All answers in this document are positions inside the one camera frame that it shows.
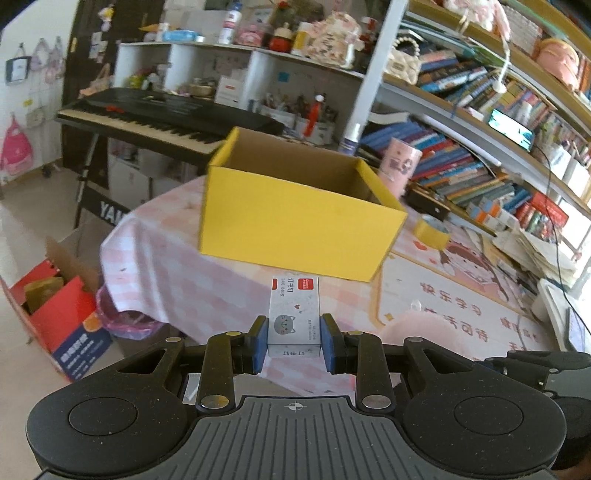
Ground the dark brown wooden box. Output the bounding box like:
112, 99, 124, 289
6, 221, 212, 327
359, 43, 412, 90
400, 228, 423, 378
405, 185, 451, 221

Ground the white quilted handbag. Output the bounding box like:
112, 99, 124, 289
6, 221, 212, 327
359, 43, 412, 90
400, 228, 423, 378
385, 36, 422, 85

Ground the dark wooden door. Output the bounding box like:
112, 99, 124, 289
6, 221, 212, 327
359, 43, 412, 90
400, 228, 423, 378
61, 0, 167, 174

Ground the row of leaning books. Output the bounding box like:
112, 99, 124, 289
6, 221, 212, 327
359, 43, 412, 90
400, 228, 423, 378
359, 119, 569, 241

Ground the white spray bottle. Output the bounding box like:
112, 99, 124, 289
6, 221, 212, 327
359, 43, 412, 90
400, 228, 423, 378
338, 122, 363, 156

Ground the yellow cardboard box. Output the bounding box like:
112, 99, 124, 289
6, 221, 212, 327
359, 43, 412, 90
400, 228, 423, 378
198, 128, 407, 282

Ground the red cardboard box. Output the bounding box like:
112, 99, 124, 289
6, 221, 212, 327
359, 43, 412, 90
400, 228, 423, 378
1, 237, 111, 382

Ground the stack of papers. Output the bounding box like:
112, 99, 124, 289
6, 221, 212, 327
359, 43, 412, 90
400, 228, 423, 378
493, 230, 577, 288

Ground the pink cartoon desk mat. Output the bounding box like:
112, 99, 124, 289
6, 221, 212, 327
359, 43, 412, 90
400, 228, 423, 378
99, 174, 574, 398

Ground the black hanging cable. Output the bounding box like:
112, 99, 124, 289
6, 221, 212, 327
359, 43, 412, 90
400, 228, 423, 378
540, 151, 591, 333

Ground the pink cartoon cylinder canister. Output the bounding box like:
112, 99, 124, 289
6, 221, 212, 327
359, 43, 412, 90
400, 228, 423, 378
379, 138, 423, 199

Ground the black Yamaha keyboard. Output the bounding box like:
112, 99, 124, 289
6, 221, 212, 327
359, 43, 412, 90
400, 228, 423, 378
56, 88, 283, 166

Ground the white cubby shelf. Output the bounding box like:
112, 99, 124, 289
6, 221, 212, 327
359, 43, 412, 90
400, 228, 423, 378
112, 42, 363, 146

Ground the yellow tape roll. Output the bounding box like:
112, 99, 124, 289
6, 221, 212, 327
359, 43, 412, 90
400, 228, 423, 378
413, 215, 451, 250

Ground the white staples box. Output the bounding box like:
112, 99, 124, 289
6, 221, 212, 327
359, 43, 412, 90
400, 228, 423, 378
267, 275, 321, 358

